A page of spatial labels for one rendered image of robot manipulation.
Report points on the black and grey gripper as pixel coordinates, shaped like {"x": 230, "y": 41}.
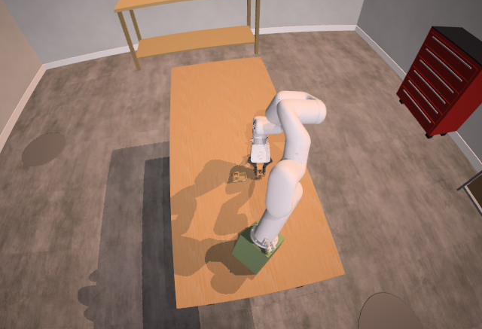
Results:
{"x": 261, "y": 154}

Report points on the wooden tray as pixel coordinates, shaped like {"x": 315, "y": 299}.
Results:
{"x": 242, "y": 177}

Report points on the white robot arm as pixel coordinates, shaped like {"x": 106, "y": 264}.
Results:
{"x": 282, "y": 192}

